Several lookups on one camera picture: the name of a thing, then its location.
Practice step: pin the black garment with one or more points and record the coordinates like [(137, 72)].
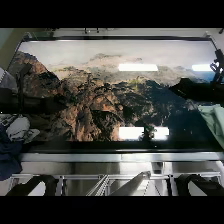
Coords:
[(195, 90)]

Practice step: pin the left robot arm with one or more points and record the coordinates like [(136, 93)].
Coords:
[(44, 185)]

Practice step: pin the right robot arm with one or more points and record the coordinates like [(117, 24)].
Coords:
[(196, 184)]

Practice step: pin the white garment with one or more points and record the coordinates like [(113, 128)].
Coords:
[(19, 128)]

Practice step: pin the pale green garment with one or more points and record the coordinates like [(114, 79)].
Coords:
[(213, 121)]

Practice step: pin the dark blue garment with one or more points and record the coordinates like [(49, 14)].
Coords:
[(9, 156)]

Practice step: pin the silver frame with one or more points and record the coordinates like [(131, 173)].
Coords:
[(100, 157)]

